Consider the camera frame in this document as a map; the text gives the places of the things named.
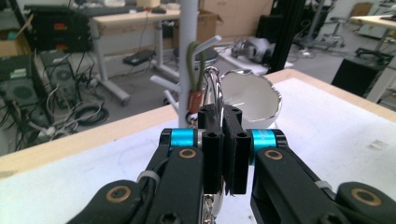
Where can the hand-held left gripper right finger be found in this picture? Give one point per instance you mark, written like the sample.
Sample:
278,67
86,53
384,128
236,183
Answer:
241,158

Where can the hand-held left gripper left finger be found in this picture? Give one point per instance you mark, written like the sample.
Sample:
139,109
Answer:
212,155

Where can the white peg stand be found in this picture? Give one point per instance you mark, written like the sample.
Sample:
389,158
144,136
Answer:
187,46

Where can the white eggshell-shaped bowl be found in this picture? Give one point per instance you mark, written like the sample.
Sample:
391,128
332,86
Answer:
249,96

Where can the white table mat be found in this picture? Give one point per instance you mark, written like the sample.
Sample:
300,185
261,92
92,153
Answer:
311,140

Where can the white floor board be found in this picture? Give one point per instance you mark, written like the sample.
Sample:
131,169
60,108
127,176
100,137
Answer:
249,63

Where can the grey machine part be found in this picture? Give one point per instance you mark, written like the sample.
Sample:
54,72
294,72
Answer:
252,49

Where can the black flat device on floor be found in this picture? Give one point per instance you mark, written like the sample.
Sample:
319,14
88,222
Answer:
138,57

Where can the small open cardboard box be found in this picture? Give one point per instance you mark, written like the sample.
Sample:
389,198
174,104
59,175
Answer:
207,26

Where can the large cardboard box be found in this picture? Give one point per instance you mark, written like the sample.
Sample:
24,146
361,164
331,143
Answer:
239,18

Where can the black box on floor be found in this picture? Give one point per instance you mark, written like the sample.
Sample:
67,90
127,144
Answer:
361,71

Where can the white-legged wooden desk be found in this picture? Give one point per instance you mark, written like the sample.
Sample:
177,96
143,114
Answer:
130,20

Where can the black equipment rack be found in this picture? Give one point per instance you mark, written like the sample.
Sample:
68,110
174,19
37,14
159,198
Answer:
59,28

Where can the labelled black computer tower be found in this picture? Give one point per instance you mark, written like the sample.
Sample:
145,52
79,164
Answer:
18,90

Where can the black metal frame post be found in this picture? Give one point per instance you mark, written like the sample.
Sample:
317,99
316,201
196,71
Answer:
286,34

